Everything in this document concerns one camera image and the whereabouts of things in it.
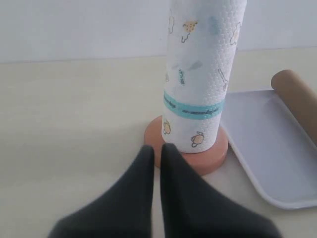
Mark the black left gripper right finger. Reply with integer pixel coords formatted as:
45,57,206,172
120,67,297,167
160,144,276,238

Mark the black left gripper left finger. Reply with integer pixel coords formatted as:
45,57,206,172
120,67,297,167
49,145,154,238

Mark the brown cardboard tube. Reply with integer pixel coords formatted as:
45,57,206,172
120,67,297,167
271,69,317,143

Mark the printed white paper towel roll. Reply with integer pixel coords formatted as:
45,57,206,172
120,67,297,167
161,0,247,153

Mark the wooden paper towel holder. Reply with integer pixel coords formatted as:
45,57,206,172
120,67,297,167
144,116,228,176

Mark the white rectangular plastic tray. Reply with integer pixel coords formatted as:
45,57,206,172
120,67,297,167
221,90,317,209

